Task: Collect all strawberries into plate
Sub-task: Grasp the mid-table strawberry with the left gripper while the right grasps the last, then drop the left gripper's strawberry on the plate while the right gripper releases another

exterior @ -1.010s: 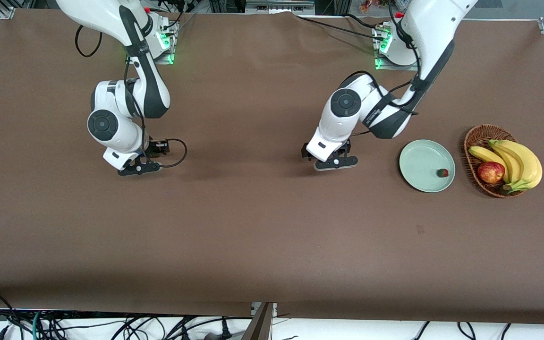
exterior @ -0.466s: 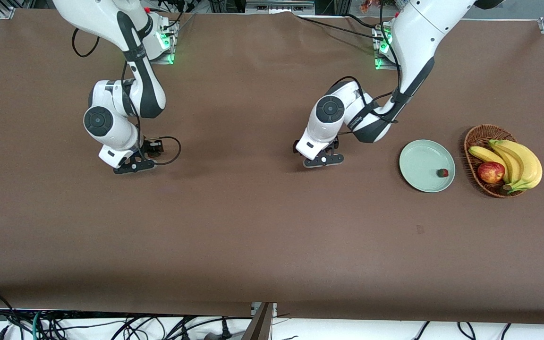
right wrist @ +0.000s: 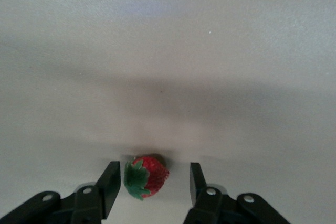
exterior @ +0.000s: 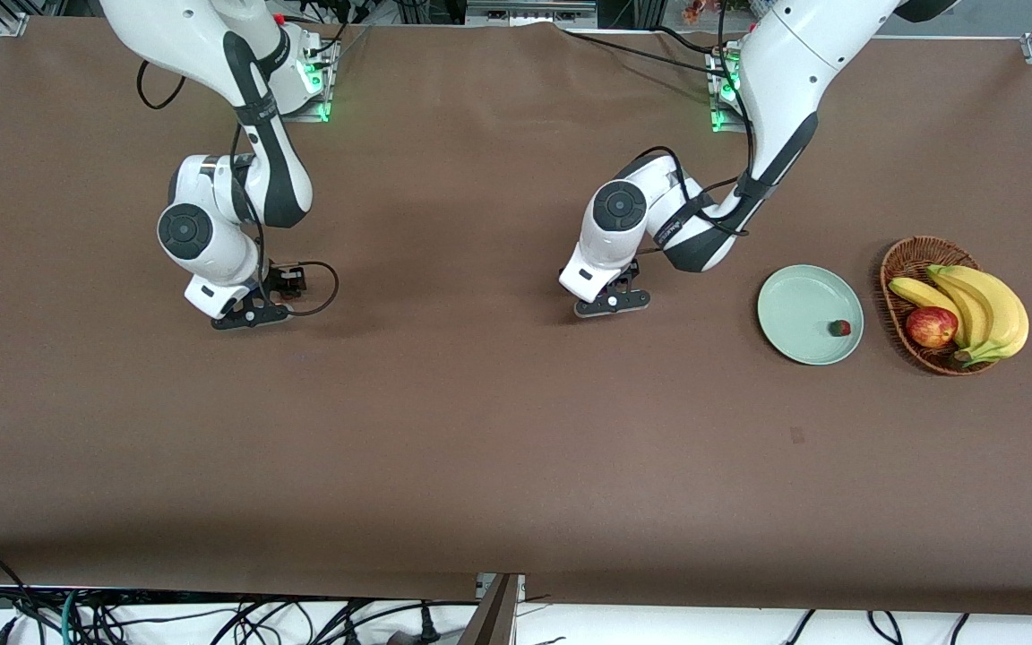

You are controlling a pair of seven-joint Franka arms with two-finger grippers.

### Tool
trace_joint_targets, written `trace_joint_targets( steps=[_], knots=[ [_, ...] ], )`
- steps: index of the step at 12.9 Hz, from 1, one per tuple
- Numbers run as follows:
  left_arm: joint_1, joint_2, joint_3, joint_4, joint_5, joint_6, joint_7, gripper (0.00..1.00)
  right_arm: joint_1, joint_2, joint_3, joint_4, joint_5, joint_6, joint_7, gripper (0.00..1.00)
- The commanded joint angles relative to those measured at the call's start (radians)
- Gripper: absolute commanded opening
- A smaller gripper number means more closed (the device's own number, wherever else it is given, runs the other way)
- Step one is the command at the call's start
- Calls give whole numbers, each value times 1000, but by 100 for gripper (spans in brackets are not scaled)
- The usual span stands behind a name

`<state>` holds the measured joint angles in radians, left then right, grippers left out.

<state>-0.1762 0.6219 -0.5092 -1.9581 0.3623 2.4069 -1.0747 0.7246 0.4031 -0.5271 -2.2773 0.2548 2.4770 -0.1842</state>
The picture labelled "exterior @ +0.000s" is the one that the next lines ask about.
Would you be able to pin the brown table cover sheet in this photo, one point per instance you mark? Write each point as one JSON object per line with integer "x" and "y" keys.
{"x": 516, "y": 448}

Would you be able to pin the red strawberry with green leaves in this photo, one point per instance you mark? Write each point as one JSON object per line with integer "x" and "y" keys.
{"x": 840, "y": 328}

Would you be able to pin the brown wicker basket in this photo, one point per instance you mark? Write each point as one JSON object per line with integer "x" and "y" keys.
{"x": 910, "y": 255}

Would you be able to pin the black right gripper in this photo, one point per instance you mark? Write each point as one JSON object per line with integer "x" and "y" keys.
{"x": 281, "y": 280}

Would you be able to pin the pale green round plate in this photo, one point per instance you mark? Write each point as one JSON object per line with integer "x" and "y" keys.
{"x": 803, "y": 309}

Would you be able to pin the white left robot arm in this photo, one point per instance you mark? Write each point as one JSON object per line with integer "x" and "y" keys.
{"x": 785, "y": 81}

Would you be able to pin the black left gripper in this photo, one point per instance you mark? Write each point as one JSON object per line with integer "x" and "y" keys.
{"x": 625, "y": 274}

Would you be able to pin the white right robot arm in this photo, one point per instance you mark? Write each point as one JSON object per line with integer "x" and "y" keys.
{"x": 211, "y": 251}

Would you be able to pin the red yellow apple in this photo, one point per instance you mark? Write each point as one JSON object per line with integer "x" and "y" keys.
{"x": 931, "y": 328}

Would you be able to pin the yellow banana bunch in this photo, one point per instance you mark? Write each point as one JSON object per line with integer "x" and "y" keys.
{"x": 1000, "y": 322}

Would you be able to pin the brown metal post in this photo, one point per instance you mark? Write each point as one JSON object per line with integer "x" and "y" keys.
{"x": 494, "y": 618}

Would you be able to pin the grey background equipment box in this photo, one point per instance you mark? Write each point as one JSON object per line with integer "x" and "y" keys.
{"x": 529, "y": 12}

